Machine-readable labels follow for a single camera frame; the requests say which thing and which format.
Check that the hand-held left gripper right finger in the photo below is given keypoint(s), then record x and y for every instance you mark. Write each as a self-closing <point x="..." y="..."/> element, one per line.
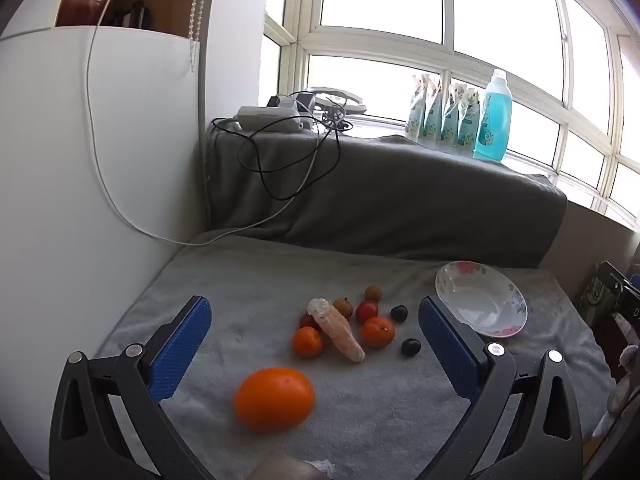
<point x="450" y="350"/>

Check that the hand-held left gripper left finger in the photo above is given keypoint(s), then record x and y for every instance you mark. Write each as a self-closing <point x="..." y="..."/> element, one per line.
<point x="182" y="345"/>

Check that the dark grape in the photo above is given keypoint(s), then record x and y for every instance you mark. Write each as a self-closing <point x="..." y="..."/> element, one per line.
<point x="411" y="347"/>
<point x="398" y="313"/>

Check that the white floral bowl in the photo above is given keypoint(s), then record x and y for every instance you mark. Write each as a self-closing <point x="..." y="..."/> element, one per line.
<point x="475" y="305"/>

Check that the small mandarin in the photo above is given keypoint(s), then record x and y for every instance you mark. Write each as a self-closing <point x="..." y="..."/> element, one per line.
<point x="377" y="332"/>
<point x="306" y="342"/>

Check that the brown longan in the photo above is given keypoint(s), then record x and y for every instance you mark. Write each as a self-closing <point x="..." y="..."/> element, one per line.
<point x="344" y="307"/>
<point x="373" y="293"/>

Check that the large orange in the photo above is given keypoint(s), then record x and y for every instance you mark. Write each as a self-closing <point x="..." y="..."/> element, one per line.
<point x="275" y="400"/>

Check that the peeled pomelo segment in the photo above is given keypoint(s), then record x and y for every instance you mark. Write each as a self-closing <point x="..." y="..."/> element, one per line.
<point x="340" y="332"/>

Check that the small red cherry tomato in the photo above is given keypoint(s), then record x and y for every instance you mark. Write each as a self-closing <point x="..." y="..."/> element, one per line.
<point x="306" y="321"/>

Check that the green carton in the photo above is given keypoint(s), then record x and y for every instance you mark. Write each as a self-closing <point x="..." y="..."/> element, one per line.
<point x="595" y="295"/>

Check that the grey blanket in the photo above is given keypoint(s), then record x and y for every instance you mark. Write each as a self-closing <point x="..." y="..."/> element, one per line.
<point x="375" y="200"/>

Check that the grey fuzzy cloth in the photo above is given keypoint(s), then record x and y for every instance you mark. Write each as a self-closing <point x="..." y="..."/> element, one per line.
<point x="625" y="385"/>

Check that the white cabinet panel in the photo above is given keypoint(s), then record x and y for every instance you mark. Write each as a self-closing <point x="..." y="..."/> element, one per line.
<point x="45" y="185"/>

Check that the blue detergent bottle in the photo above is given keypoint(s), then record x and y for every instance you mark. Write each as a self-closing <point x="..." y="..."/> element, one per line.
<point x="492" y="125"/>

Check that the black power adapter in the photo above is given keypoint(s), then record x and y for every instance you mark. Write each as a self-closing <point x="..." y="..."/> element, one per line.
<point x="305" y="101"/>

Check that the dark books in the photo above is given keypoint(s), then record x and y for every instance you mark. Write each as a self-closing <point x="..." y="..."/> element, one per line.
<point x="132" y="15"/>

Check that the white window frame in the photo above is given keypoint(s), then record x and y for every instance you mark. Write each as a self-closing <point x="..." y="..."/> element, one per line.
<point x="380" y="40"/>

